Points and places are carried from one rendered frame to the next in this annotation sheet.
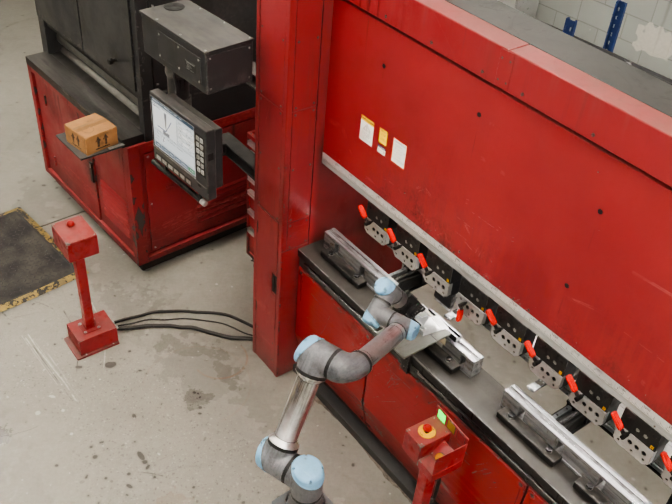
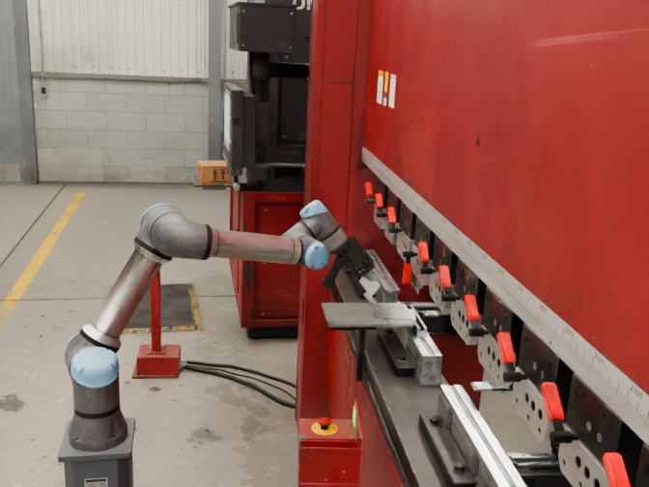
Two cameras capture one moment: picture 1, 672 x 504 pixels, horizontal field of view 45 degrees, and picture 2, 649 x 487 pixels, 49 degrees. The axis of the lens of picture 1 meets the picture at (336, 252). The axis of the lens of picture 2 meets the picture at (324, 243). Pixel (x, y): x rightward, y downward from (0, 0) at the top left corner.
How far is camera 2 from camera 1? 2.17 m
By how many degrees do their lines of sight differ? 36
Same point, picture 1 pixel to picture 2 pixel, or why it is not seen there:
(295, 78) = (325, 41)
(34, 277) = not seen: hidden behind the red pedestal
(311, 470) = (95, 360)
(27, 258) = (164, 309)
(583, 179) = not seen: outside the picture
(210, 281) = not seen: hidden behind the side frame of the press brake
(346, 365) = (171, 223)
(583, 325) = (489, 197)
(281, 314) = (306, 352)
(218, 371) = (245, 422)
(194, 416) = (187, 447)
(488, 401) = (423, 410)
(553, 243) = (469, 83)
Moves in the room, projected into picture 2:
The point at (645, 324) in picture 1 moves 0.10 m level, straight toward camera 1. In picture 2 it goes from (537, 130) to (494, 131)
